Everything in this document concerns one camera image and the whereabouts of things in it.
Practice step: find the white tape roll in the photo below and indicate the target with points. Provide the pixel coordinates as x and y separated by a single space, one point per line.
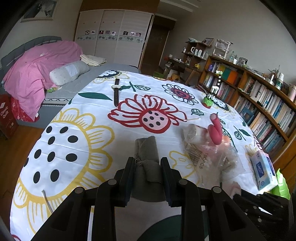
194 134

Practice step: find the wooden bookshelf with books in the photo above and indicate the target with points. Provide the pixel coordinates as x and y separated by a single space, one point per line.
266 110

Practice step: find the red cardboard box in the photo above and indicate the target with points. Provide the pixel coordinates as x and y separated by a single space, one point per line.
7 120

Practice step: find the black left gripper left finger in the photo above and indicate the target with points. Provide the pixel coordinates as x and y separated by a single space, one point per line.
126 182

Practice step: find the dark wooden door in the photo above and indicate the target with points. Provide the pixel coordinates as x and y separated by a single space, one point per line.
156 42

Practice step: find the floral white tablecloth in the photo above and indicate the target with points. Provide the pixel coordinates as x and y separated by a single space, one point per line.
89 139

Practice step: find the grey bed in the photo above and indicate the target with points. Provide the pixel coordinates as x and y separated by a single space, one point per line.
56 100

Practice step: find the framed wall picture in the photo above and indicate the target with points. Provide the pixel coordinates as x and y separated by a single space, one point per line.
41 11

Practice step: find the grey bolster pillow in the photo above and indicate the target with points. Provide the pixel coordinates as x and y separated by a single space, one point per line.
68 73

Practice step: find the zebra toy green base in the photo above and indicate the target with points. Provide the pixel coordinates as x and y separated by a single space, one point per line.
208 99

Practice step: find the grey cloth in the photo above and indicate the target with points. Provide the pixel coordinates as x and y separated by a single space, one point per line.
147 177

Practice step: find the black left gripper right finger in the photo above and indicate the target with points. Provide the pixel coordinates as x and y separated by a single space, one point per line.
168 182

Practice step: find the white wire rack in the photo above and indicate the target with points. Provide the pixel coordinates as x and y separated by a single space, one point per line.
221 49

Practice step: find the folded cream cloth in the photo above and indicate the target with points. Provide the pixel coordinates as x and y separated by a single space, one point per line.
92 60

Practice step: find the wooden desk with shelf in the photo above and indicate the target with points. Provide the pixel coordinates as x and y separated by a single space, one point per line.
189 66

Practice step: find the white sliding wardrobe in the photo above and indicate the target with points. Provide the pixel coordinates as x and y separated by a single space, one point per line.
116 35

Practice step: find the tissue pack blue label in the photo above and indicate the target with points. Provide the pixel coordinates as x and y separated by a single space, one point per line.
264 171

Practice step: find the clear plastic cotton-swab bag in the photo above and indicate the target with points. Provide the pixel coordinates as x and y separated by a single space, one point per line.
214 164

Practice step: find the brown strap wristwatch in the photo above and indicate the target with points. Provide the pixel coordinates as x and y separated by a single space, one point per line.
115 88

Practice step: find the orange sponge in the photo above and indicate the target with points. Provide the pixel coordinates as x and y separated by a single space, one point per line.
226 141

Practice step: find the pink blanket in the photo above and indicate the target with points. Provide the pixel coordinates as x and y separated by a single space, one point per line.
29 78

